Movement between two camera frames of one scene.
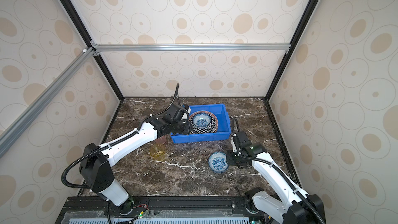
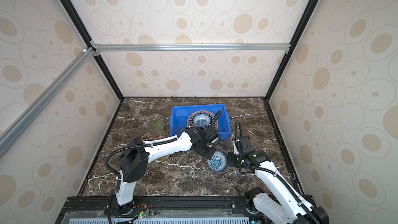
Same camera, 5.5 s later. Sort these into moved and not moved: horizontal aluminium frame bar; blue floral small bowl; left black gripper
Moved: left black gripper
Not moved: blue floral small bowl; horizontal aluminium frame bar
